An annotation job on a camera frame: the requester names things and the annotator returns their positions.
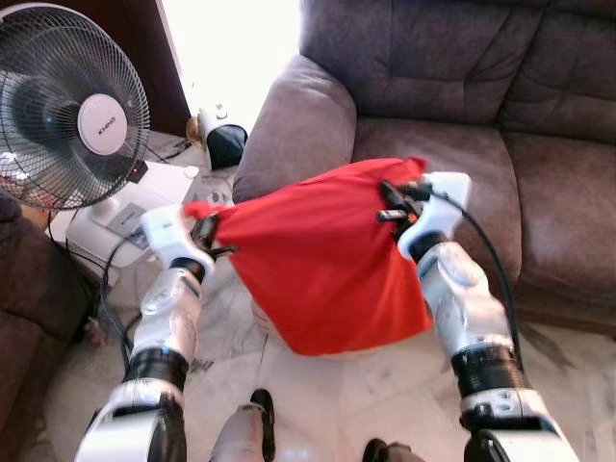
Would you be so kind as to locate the red pillow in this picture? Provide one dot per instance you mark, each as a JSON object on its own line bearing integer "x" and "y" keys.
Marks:
{"x": 318, "y": 260}

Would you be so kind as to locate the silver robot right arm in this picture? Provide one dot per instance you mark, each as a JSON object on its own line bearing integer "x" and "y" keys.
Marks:
{"x": 472, "y": 318}

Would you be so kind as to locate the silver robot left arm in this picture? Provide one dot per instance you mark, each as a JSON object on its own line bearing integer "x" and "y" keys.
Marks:
{"x": 168, "y": 327}

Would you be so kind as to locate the brown fabric sofa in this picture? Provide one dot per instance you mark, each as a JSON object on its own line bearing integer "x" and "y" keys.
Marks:
{"x": 462, "y": 96}

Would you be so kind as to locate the dark brown sofa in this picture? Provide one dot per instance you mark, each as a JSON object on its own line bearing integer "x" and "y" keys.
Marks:
{"x": 34, "y": 289}

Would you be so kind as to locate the white low table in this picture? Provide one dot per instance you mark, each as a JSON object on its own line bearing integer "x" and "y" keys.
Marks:
{"x": 178, "y": 178}

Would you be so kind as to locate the black device with red light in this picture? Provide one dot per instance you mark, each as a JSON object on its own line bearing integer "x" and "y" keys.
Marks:
{"x": 138, "y": 171}

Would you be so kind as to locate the white and black appliance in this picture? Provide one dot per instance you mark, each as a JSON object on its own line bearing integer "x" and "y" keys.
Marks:
{"x": 223, "y": 135}

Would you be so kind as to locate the small brown round object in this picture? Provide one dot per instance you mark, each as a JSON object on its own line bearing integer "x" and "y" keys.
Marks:
{"x": 194, "y": 130}

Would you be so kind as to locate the white electric fan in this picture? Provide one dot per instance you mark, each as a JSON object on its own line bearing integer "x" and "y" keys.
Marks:
{"x": 101, "y": 123}

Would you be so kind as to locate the dark wooden panel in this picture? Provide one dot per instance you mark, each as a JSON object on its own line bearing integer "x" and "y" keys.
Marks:
{"x": 144, "y": 67}

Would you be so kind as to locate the robot left leg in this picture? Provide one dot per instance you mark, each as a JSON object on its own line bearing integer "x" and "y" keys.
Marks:
{"x": 241, "y": 438}

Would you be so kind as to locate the robot leg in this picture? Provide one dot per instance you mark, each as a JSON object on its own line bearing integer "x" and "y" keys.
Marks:
{"x": 390, "y": 450}
{"x": 241, "y": 438}

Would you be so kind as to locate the robot right leg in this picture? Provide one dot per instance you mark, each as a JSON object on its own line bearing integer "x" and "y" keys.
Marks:
{"x": 390, "y": 450}

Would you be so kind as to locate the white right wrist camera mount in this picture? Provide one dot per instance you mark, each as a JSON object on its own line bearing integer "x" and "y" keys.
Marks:
{"x": 438, "y": 207}

